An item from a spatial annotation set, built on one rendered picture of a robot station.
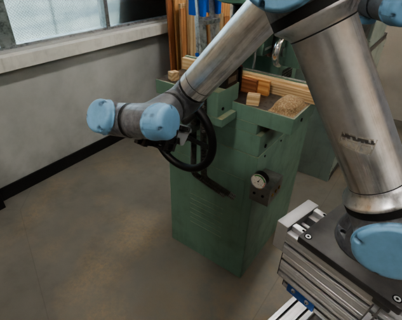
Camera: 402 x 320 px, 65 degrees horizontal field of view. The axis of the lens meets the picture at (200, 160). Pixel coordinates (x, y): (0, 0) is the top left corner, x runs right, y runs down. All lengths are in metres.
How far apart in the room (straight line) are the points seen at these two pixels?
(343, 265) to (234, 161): 0.65
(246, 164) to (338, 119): 0.78
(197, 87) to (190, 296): 1.12
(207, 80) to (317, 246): 0.42
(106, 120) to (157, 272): 1.12
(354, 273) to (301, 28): 0.48
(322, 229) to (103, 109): 0.55
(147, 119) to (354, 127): 0.37
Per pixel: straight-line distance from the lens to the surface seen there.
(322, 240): 0.75
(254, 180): 1.15
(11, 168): 2.29
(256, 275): 1.69
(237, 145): 1.19
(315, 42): 0.43
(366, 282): 0.72
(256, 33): 0.61
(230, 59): 0.63
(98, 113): 0.70
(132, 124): 0.65
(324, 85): 0.44
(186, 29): 2.66
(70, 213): 2.09
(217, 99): 1.04
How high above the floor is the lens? 1.34
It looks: 34 degrees down
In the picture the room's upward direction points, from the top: 2 degrees clockwise
